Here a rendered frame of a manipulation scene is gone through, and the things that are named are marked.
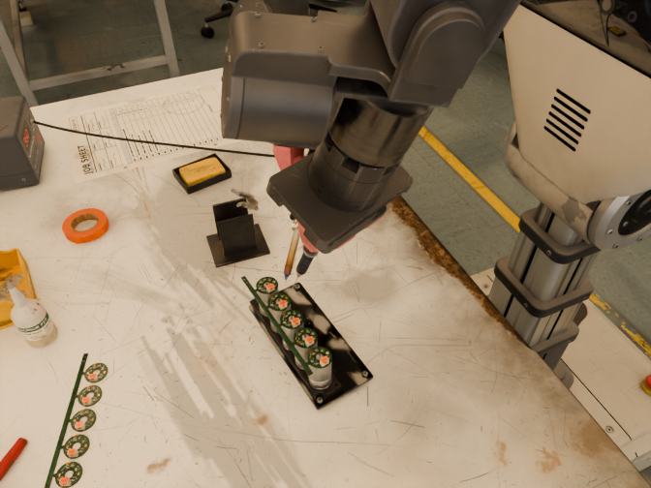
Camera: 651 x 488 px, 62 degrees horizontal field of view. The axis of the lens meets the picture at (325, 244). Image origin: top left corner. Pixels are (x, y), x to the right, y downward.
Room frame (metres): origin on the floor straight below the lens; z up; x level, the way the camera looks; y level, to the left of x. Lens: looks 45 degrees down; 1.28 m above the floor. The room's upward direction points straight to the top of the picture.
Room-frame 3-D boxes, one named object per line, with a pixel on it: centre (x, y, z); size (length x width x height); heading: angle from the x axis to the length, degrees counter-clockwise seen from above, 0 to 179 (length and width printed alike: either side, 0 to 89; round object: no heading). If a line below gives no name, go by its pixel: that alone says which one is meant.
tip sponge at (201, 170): (0.67, 0.19, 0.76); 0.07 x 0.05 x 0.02; 125
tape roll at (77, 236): (0.55, 0.34, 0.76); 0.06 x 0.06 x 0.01
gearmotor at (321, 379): (0.30, 0.01, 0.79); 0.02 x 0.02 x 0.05
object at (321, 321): (0.36, 0.02, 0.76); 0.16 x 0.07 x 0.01; 32
